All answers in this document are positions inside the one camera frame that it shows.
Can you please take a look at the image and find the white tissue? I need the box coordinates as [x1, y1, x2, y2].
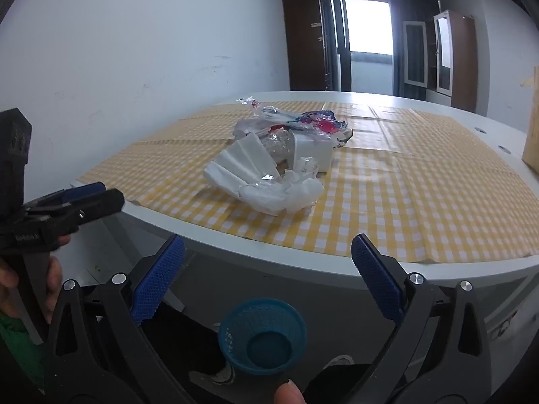
[239, 157, 324, 216]

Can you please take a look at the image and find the white paper towel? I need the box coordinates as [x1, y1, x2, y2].
[203, 133, 290, 215]

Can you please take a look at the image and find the clear plastic bottle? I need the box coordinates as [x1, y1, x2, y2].
[232, 117, 292, 163]

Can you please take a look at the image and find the small clear candy wrapper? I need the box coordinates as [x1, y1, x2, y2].
[236, 97, 262, 114]

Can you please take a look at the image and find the blue snack bag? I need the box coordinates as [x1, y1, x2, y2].
[287, 110, 353, 149]

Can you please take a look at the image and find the blue plastic trash basket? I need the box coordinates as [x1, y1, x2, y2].
[217, 298, 307, 376]

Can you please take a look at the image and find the person's left hand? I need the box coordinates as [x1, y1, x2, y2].
[0, 256, 63, 323]

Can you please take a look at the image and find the person's right hand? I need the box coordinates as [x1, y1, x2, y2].
[273, 379, 305, 404]

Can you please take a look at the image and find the white shoe right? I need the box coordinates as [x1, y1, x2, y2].
[324, 355, 354, 369]

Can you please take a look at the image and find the white shoe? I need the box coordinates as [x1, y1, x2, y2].
[211, 362, 236, 386]
[324, 355, 354, 369]

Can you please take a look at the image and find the yellow checkered tablecloth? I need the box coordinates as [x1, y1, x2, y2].
[81, 102, 538, 263]

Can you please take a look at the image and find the white shoe left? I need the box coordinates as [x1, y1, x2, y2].
[211, 362, 236, 386]

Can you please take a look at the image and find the brown cabinet with glass door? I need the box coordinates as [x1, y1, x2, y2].
[434, 10, 478, 113]

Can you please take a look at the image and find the dark brown wardrobe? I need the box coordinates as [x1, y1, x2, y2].
[282, 0, 335, 91]

